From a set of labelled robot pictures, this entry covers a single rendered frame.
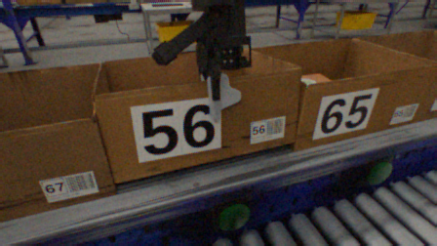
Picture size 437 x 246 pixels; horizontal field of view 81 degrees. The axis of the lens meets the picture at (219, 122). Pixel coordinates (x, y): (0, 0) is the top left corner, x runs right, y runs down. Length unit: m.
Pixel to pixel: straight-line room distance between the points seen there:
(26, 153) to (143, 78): 0.36
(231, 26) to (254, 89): 0.12
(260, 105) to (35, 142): 0.39
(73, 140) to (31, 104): 0.32
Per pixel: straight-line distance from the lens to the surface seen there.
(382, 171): 0.75
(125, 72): 0.73
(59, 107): 0.76
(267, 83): 0.51
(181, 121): 0.47
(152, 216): 0.50
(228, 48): 0.45
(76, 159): 0.48
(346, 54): 1.01
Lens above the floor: 1.25
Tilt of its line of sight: 31 degrees down
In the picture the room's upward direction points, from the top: straight up
